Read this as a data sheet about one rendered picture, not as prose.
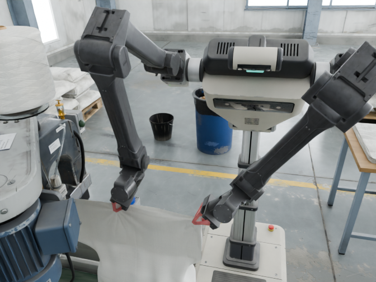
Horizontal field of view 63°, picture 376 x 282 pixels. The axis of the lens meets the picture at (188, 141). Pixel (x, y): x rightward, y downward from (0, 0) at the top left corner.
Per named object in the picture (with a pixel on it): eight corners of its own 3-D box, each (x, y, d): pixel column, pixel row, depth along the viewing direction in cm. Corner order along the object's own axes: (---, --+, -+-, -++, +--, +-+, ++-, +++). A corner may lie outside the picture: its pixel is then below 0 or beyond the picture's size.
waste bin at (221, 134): (237, 137, 369) (240, 85, 337) (232, 160, 326) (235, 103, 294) (198, 134, 380) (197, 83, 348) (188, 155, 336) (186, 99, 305)
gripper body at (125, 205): (108, 201, 99) (116, 187, 95) (120, 182, 108) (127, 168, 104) (126, 211, 100) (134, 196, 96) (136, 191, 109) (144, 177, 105)
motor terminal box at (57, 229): (84, 229, 81) (75, 195, 75) (80, 261, 72) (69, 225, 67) (51, 235, 80) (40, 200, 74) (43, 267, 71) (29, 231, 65)
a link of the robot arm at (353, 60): (417, 66, 50) (366, 29, 52) (352, 127, 56) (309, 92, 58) (378, 67, 90) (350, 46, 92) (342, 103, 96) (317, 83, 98)
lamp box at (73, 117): (86, 131, 120) (81, 110, 116) (80, 136, 116) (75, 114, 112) (69, 129, 122) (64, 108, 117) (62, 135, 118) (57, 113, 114)
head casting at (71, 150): (88, 174, 125) (73, 107, 110) (51, 215, 104) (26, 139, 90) (26, 166, 131) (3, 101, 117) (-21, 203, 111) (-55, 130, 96)
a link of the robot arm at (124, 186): (149, 153, 95) (124, 147, 97) (133, 172, 85) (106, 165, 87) (149, 184, 101) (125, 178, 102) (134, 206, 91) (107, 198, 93)
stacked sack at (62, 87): (78, 88, 394) (76, 77, 387) (46, 108, 338) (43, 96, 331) (50, 87, 403) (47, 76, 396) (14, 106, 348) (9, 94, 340)
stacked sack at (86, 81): (100, 82, 451) (99, 73, 444) (76, 99, 394) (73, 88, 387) (74, 81, 461) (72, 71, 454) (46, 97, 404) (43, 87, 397)
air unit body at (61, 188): (74, 208, 107) (64, 172, 99) (66, 218, 103) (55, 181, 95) (63, 207, 108) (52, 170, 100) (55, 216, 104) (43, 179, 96)
